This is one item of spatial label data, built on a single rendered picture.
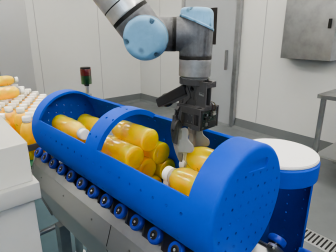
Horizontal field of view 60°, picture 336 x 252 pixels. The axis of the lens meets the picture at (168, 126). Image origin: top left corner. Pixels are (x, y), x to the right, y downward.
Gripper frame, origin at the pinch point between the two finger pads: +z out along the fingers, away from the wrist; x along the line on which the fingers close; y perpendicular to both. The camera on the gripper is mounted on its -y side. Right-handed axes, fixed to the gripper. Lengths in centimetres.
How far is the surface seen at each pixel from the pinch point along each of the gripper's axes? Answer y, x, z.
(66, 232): -64, -7, 57
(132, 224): -7.3, -12.2, 19.5
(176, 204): 11.4, -15.0, 3.4
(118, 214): -13.6, -12.2, 19.6
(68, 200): -43, -14, 28
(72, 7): -471, 217, -70
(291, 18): -115, 312, -48
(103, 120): -23.9, -9.1, -5.3
